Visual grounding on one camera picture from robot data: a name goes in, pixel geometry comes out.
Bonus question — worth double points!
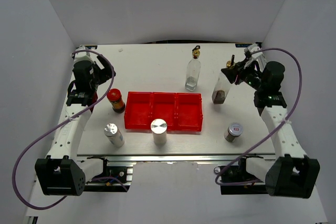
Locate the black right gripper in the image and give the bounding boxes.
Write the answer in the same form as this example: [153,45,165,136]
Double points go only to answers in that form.
[220,58,265,91]

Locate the glass bottle with dark sauce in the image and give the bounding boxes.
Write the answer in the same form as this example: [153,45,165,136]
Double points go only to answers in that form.
[212,55,235,104]

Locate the red-lid sauce jar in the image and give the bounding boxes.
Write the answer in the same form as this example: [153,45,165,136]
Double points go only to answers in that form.
[107,89,125,113]

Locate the clear glass bottle gold spout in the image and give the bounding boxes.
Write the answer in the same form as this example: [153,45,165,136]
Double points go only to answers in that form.
[185,45,201,92]

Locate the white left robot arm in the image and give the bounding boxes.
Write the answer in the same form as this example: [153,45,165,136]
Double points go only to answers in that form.
[35,57,115,196]

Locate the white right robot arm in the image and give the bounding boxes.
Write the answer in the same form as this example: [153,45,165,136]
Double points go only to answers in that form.
[221,61,320,199]

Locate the blue right corner sticker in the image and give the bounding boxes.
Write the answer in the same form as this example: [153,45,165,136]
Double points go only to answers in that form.
[235,43,252,48]

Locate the silver-lid white shaker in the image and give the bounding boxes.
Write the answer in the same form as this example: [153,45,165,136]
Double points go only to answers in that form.
[103,123,124,148]

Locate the white-lid brown spice jar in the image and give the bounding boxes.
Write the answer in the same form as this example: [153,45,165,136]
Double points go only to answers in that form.
[224,122,243,143]

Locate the red three-compartment tray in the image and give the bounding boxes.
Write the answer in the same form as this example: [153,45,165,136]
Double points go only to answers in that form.
[124,91,203,132]

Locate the silver-top white cylinder canister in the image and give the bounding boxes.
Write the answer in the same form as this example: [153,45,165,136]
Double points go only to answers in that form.
[150,119,167,145]

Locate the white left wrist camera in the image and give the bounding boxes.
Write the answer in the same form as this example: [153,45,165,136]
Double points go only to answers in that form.
[71,51,93,63]

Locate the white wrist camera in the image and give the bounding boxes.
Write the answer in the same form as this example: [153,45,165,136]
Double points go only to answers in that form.
[244,44,263,66]
[71,51,93,63]

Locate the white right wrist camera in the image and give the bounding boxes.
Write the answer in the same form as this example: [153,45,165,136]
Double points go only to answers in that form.
[244,44,263,66]

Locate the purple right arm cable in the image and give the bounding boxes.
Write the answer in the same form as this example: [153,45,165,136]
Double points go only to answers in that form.
[214,47,303,186]

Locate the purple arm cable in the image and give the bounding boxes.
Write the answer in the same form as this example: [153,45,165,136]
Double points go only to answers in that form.
[214,47,303,186]
[12,48,129,210]

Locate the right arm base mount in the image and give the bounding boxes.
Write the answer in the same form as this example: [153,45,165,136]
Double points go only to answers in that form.
[218,165,267,195]

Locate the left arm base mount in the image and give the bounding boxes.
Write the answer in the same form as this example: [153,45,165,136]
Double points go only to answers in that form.
[84,156,135,193]

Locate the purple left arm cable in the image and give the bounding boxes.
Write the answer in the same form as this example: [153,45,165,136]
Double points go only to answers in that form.
[12,48,129,210]

